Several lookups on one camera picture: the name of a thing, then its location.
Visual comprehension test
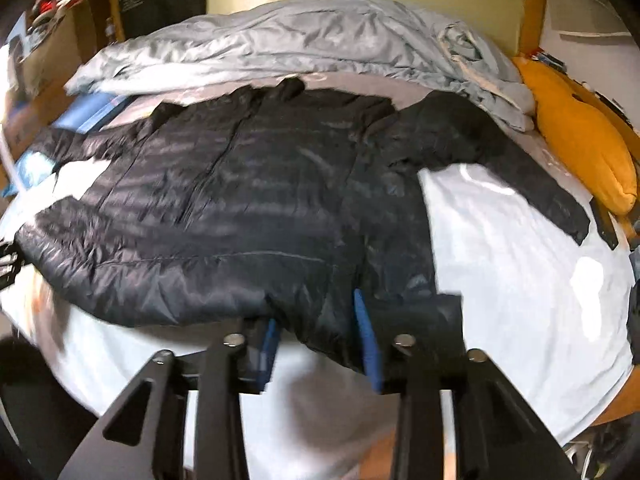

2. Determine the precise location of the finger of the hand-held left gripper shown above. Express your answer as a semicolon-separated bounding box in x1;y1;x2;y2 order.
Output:
0;239;24;289

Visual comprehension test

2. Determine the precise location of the yellow pillow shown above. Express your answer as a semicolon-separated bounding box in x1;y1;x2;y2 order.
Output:
510;55;639;217

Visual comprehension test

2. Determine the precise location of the black puffer jacket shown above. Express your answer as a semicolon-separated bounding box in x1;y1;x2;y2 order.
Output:
17;76;592;377

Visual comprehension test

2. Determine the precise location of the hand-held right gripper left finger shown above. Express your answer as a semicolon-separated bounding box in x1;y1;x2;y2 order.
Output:
59;319;281;480

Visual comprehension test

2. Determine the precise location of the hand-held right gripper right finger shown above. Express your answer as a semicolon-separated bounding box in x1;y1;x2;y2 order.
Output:
353;289;582;480

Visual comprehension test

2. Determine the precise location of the cardboard box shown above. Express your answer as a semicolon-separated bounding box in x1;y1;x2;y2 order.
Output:
0;7;103;166

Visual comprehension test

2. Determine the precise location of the grey-blue cloth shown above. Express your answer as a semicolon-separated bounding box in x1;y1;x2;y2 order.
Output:
626;247;640;346

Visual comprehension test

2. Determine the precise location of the black phone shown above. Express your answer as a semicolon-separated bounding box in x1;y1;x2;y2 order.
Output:
591;202;622;252

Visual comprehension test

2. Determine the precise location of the blue pillow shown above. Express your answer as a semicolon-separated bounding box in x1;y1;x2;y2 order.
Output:
0;91;139;199

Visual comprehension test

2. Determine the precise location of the grey duvet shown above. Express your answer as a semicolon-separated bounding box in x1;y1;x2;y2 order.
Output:
65;0;537;134

